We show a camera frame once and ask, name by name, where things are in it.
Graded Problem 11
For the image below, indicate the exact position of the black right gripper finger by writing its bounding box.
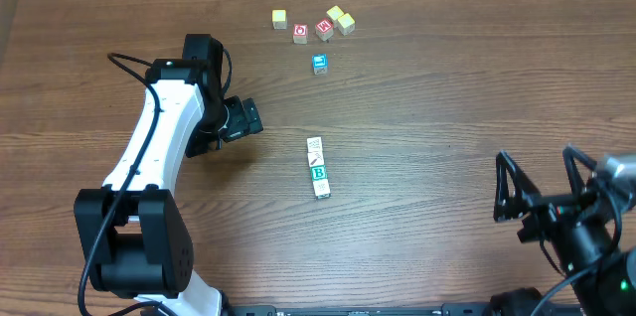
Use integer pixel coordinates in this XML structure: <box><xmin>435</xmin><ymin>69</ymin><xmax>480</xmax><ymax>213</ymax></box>
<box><xmin>562</xmin><ymin>144</ymin><xmax>597</xmax><ymax>196</ymax></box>
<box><xmin>493</xmin><ymin>151</ymin><xmax>541</xmax><ymax>223</ymax></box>

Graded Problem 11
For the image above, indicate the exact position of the pale wooden block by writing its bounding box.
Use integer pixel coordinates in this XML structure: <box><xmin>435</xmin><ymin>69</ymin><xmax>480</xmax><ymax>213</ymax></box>
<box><xmin>307</xmin><ymin>137</ymin><xmax>323</xmax><ymax>153</ymax></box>

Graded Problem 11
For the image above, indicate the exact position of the tan wooden picture block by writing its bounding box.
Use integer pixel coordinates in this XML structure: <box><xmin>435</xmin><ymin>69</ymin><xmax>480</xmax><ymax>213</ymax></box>
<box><xmin>307</xmin><ymin>151</ymin><xmax>325</xmax><ymax>167</ymax></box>

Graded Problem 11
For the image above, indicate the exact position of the green-edged wooden number block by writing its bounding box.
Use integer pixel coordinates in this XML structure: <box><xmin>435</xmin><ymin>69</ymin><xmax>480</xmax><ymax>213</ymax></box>
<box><xmin>310</xmin><ymin>165</ymin><xmax>328</xmax><ymax>181</ymax></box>

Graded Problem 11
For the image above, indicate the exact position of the white pattern wooden block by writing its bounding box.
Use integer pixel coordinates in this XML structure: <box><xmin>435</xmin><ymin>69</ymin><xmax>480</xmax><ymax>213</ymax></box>
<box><xmin>313</xmin><ymin>179</ymin><xmax>331</xmax><ymax>199</ymax></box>

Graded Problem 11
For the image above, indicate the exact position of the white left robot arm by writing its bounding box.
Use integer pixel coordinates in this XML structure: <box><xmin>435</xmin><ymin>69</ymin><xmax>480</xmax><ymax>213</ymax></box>
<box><xmin>74</xmin><ymin>34</ymin><xmax>263</xmax><ymax>315</ymax></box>

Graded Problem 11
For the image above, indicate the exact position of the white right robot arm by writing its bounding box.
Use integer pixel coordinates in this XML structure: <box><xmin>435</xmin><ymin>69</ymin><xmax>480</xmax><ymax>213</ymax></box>
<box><xmin>485</xmin><ymin>145</ymin><xmax>635</xmax><ymax>315</ymax></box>

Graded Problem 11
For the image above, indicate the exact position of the blue wooden block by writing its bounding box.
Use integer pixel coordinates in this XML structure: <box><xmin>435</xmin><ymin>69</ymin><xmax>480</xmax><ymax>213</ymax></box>
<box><xmin>312</xmin><ymin>54</ymin><xmax>329</xmax><ymax>75</ymax></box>

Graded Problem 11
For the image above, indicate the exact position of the red wooden block left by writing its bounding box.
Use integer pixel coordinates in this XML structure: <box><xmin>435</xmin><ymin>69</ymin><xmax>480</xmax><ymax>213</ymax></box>
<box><xmin>292</xmin><ymin>24</ymin><xmax>308</xmax><ymax>45</ymax></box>

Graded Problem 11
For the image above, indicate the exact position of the red wooden block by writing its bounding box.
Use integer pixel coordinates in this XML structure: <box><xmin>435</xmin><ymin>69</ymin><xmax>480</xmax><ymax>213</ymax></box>
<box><xmin>315</xmin><ymin>18</ymin><xmax>334</xmax><ymax>42</ymax></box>
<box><xmin>292</xmin><ymin>24</ymin><xmax>308</xmax><ymax>45</ymax></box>

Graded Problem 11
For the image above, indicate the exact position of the yellow wooden block left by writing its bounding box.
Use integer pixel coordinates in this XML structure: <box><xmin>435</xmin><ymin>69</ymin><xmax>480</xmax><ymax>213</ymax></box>
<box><xmin>271</xmin><ymin>9</ymin><xmax>287</xmax><ymax>30</ymax></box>

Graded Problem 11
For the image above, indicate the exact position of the yellow wooden block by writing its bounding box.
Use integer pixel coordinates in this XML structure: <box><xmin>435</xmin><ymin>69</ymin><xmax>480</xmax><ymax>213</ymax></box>
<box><xmin>337</xmin><ymin>13</ymin><xmax>356</xmax><ymax>36</ymax></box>
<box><xmin>271</xmin><ymin>9</ymin><xmax>287</xmax><ymax>30</ymax></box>
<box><xmin>326</xmin><ymin>5</ymin><xmax>344</xmax><ymax>26</ymax></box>

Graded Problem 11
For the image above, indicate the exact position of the red wooden block right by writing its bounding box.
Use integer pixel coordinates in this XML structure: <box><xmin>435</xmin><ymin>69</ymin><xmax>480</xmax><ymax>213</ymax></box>
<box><xmin>315</xmin><ymin>18</ymin><xmax>334</xmax><ymax>42</ymax></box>

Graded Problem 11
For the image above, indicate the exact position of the yellow wooden block right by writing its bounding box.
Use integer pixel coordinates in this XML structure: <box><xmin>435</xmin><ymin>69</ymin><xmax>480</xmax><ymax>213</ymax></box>
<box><xmin>337</xmin><ymin>13</ymin><xmax>356</xmax><ymax>36</ymax></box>

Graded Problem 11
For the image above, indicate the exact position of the yellow wooden block upper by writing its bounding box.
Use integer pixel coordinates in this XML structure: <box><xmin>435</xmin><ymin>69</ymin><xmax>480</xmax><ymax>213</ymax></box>
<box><xmin>326</xmin><ymin>5</ymin><xmax>344</xmax><ymax>26</ymax></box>

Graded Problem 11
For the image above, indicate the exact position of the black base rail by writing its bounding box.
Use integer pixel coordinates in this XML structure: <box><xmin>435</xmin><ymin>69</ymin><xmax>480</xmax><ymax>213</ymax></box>
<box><xmin>222</xmin><ymin>303</ymin><xmax>492</xmax><ymax>316</ymax></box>

